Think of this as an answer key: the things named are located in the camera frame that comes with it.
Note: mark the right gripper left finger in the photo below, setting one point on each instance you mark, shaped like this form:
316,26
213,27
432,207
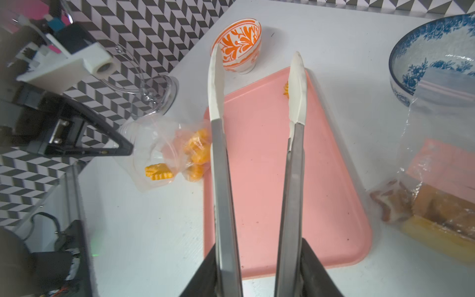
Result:
203,283

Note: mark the orange patterned small bowl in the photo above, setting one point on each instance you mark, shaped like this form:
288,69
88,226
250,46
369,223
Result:
240,45

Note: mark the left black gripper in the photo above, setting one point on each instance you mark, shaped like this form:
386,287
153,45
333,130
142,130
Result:
49,124

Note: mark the round brown cookie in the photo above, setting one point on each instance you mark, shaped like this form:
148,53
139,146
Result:
286,90

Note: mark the pink round disc upper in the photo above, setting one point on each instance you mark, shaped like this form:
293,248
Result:
35,12

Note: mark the orange fish cookie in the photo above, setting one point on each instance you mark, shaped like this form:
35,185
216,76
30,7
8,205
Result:
159,172
198,147
195,172

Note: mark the metal tongs white tips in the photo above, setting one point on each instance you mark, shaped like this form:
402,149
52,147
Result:
220,223

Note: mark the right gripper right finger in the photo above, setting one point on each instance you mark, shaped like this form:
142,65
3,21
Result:
316,280

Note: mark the pink plastic tray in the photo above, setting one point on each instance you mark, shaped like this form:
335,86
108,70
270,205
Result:
257,129

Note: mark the yellow rectangular biscuit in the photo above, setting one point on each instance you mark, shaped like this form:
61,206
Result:
440,239

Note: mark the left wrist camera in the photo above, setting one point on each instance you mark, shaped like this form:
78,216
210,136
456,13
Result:
80,56

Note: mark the blue patterned small bowl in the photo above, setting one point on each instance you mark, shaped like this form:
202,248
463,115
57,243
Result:
447,43

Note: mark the wire spiral stand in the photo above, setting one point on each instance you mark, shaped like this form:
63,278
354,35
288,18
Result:
134,34

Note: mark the clear resealable bag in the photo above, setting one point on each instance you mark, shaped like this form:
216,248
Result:
436,156
157,139

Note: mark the brown star cookie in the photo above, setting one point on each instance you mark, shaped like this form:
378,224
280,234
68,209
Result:
395,201

